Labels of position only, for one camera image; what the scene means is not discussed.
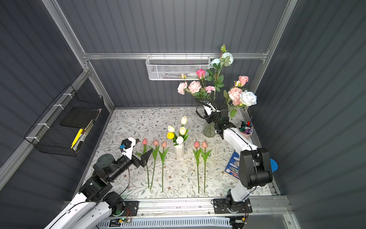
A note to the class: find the black notebook in basket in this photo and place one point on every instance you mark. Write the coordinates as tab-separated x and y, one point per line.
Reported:
79	117

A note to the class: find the clear jar blue lid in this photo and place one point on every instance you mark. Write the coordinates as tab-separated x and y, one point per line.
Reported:
274	165

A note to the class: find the peach pink tulip stem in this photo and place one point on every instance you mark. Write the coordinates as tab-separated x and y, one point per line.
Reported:
163	153

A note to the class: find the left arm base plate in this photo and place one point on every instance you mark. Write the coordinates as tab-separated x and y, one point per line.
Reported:
126	209

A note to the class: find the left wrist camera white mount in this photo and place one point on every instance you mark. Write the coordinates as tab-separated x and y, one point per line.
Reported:
126	147

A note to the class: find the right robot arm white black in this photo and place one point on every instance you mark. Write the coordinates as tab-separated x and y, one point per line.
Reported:
254	165

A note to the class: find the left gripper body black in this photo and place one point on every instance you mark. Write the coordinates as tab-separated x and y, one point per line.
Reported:
136	160

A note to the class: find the pink pen holder cup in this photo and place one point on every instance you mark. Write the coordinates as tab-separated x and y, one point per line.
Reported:
246	133

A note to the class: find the light pink tulip stem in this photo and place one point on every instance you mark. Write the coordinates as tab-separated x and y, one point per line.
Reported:
156	146

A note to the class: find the blue printed card pack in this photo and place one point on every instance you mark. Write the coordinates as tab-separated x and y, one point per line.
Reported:
232	168

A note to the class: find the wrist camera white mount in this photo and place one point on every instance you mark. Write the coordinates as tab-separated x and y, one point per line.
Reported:
126	147
209	109

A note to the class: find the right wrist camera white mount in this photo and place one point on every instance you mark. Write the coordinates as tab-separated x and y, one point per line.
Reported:
209	109

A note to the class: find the tulip bouquet in vase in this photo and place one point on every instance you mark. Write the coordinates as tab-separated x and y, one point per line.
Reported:
181	135

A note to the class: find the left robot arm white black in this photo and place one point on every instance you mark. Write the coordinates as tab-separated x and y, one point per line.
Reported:
95	201

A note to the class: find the dark pink tulip stem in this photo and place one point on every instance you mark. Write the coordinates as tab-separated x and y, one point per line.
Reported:
197	154

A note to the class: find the white wire mesh basket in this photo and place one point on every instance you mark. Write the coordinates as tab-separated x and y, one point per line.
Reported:
170	69

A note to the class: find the rose bouquet in glass vase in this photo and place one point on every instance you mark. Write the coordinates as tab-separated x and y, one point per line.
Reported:
211	81

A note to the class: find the yellow marker in basket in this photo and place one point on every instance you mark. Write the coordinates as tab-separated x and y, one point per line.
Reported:
77	137

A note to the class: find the white ribbed ceramic vase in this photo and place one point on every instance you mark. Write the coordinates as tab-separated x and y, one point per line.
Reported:
180	151

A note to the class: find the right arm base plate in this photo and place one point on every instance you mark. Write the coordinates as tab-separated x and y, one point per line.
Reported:
228	206

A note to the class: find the clear glass vase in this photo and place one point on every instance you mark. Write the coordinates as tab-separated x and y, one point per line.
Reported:
209	130

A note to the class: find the markers in pink cup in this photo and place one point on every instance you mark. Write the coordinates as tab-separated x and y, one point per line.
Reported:
246	125

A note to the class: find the black wire wall basket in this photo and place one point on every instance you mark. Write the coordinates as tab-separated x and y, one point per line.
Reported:
64	128

